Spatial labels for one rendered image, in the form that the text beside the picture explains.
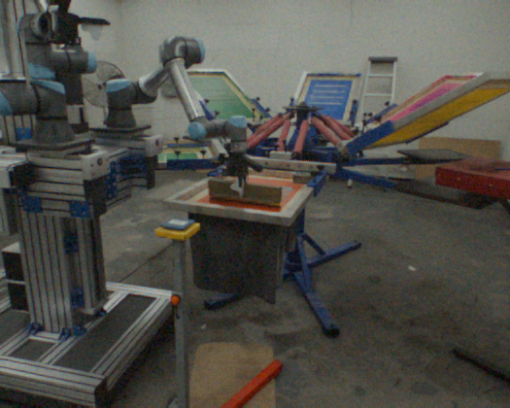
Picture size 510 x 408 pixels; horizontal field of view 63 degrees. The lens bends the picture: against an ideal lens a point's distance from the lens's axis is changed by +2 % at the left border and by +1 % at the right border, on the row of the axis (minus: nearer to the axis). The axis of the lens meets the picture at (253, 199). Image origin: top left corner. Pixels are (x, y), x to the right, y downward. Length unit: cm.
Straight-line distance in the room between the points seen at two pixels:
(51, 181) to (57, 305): 77
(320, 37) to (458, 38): 177
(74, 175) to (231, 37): 524
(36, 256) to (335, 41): 504
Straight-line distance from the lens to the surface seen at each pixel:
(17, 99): 175
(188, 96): 185
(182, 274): 171
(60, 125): 181
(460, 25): 630
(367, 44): 628
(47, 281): 234
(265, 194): 187
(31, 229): 227
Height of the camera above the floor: 154
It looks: 17 degrees down
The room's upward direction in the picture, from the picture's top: 1 degrees clockwise
